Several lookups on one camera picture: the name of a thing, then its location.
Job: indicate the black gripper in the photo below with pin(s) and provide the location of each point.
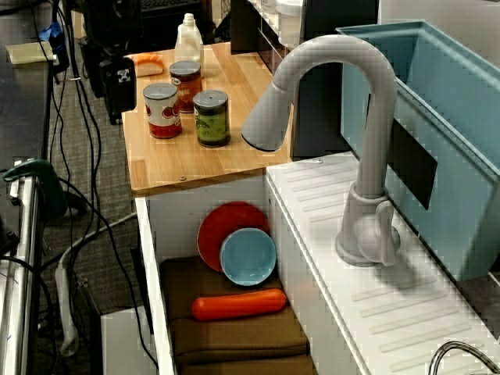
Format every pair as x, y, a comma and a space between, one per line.
113, 78

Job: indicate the tomato can red white label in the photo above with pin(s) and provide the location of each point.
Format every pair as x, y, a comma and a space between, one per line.
162, 113

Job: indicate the beans can orange brown label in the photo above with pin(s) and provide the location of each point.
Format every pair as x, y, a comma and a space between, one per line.
189, 88

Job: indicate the peas can green label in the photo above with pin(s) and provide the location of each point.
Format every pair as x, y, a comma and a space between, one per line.
211, 121

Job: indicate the black cabinet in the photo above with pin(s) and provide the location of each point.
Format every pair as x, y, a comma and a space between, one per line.
91, 70

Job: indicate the toy salmon sushi piece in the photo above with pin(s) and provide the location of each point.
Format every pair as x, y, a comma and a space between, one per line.
150, 66

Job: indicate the white plastic detergent bottle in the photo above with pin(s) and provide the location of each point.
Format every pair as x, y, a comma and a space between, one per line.
189, 43

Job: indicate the yellow paper note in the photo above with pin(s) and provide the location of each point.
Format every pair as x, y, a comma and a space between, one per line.
29, 52

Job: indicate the green clamp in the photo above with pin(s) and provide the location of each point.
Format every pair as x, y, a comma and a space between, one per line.
43, 183

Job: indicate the black keyboard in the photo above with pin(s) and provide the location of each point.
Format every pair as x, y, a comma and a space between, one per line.
172, 4

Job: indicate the red plate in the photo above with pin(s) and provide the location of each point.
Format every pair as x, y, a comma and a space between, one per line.
218, 226

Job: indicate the black upright panel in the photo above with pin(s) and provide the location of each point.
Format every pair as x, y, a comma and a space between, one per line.
312, 117

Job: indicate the light blue bowl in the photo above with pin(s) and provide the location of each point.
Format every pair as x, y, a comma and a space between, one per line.
248, 256

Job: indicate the white power strip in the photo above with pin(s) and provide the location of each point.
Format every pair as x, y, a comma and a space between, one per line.
66, 312

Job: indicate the orange toy sausage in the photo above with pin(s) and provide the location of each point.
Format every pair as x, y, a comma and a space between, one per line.
238, 304

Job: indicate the white box panel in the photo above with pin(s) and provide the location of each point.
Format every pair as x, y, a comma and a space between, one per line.
121, 343

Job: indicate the white toy sink unit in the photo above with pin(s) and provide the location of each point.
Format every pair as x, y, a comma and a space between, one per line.
332, 218

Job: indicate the grey toy kitchen faucet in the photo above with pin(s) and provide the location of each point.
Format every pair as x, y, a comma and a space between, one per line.
375, 117

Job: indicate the brown folded cloth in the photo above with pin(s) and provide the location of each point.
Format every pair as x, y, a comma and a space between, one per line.
234, 343

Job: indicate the blue plastic bin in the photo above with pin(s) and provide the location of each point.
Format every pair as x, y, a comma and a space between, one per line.
461, 117

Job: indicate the silver metal pot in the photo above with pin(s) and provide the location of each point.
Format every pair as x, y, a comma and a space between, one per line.
455, 343

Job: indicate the silver metal frame rail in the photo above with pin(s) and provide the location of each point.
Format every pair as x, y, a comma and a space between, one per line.
23, 273

